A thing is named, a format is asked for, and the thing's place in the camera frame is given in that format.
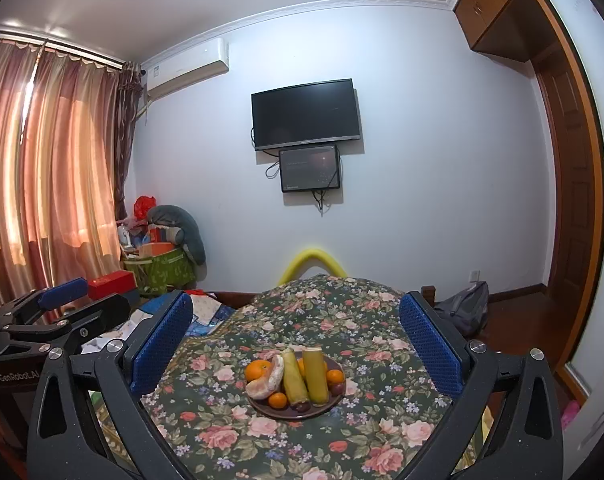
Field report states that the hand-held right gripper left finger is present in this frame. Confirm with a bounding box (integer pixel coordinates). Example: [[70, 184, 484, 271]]
[[27, 290, 203, 480]]

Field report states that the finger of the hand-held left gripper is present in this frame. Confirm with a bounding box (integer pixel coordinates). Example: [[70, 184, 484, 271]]
[[0, 279, 89, 327], [27, 290, 203, 480]]

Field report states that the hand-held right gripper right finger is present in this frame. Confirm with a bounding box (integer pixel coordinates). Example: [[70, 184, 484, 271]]
[[399, 290, 565, 480]]

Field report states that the large peeled pomelo segment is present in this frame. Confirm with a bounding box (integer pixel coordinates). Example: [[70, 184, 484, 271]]
[[246, 379, 283, 402]]

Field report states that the brown round plate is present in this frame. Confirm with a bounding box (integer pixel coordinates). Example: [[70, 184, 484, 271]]
[[246, 355, 347, 420]]

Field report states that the red box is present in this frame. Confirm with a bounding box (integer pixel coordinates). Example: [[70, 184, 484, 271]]
[[87, 270, 135, 302]]

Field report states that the grey backpack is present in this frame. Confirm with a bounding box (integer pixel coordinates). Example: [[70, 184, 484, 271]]
[[434, 281, 490, 338]]

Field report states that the patchwork quilt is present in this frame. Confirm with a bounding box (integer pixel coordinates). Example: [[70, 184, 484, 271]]
[[82, 287, 245, 361]]

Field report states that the green bag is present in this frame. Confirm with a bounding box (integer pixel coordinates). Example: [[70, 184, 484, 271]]
[[122, 247, 197, 297]]

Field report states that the red plastic bag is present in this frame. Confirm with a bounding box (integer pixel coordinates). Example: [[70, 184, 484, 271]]
[[133, 196, 157, 222]]

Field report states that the grey plush toy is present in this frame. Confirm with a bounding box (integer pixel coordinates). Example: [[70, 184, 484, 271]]
[[147, 205, 207, 266]]

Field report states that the floral blanket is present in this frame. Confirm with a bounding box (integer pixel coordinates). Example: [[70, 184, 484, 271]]
[[94, 274, 487, 480]]

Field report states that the pink curtain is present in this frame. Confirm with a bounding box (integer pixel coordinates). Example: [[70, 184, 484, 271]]
[[0, 37, 145, 323]]

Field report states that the yellow foam tube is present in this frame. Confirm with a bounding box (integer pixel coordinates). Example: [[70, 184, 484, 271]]
[[277, 246, 347, 287]]

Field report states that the wooden door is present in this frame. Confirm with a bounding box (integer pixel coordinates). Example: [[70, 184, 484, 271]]
[[532, 40, 600, 366]]

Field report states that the white air conditioner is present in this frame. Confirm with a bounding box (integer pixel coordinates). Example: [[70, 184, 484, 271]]
[[144, 37, 230, 106]]

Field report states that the wooden overhead cabinet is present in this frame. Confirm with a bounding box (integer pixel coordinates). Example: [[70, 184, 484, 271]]
[[454, 0, 550, 63]]

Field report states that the small wall monitor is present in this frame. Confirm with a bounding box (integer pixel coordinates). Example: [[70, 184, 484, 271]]
[[278, 144, 341, 193]]

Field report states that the black wall television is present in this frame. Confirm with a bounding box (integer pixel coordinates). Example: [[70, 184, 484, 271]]
[[251, 78, 363, 152]]

